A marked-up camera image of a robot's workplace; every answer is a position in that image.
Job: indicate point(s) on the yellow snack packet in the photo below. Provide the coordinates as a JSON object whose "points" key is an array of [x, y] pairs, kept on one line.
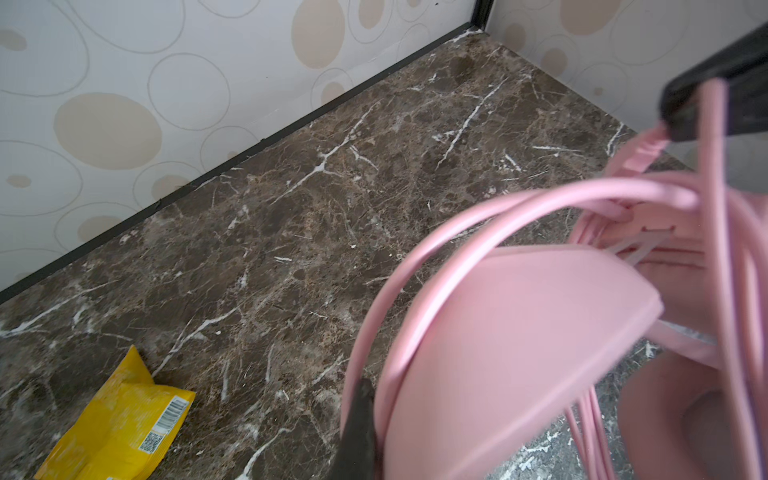
{"points": [[125, 430]]}

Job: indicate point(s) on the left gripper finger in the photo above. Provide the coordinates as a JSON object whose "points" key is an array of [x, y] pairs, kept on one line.
{"points": [[356, 457]]}

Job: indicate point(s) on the pink cat-ear headphones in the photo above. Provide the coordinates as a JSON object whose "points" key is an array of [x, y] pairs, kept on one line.
{"points": [[509, 314]]}

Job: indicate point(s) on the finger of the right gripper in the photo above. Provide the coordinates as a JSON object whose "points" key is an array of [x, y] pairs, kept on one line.
{"points": [[729, 87]]}

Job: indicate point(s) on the right black frame post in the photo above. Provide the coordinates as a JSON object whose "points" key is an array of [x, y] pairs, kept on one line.
{"points": [[481, 13]]}

